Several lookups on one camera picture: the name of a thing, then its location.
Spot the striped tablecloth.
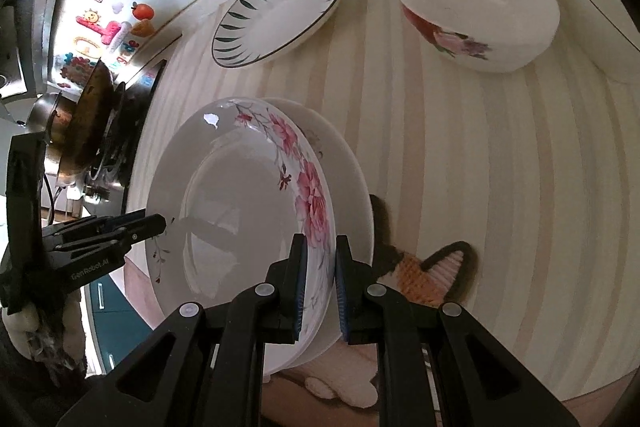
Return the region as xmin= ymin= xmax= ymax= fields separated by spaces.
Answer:
xmin=122 ymin=0 xmax=640 ymax=408

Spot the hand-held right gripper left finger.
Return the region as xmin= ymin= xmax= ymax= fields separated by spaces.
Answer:
xmin=56 ymin=247 xmax=308 ymax=427

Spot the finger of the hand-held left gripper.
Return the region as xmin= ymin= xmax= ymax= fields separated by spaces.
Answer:
xmin=102 ymin=214 xmax=169 ymax=250
xmin=100 ymin=209 xmax=148 ymax=224

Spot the cluster of colourful decorative stickers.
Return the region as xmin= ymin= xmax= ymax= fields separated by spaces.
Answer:
xmin=54 ymin=0 xmax=157 ymax=88

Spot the pink floral white plate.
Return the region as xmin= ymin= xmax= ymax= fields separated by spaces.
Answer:
xmin=146 ymin=98 xmax=337 ymax=378

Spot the black rimmed white bowl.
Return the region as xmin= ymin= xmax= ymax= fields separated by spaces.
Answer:
xmin=567 ymin=0 xmax=640 ymax=82

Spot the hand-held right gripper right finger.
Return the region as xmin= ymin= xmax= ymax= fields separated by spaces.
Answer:
xmin=333 ymin=235 xmax=581 ymax=427

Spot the black gas stove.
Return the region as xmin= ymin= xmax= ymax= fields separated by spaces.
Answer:
xmin=84 ymin=59 xmax=168 ymax=210

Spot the steel pot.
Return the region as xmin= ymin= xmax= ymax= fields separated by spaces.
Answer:
xmin=27 ymin=91 xmax=76 ymax=148

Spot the leaf pattern white plate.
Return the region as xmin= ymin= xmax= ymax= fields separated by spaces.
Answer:
xmin=211 ymin=0 xmax=347 ymax=68

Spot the dark wok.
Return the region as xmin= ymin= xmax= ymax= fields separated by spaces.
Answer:
xmin=56 ymin=57 xmax=117 ymax=184

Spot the plain white plate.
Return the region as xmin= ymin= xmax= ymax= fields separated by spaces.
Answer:
xmin=262 ymin=97 xmax=375 ymax=369

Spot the grey range hood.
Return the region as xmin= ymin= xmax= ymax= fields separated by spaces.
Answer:
xmin=0 ymin=0 xmax=66 ymax=100

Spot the teal cabinet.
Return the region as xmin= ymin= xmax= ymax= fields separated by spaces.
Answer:
xmin=84 ymin=279 xmax=153 ymax=375

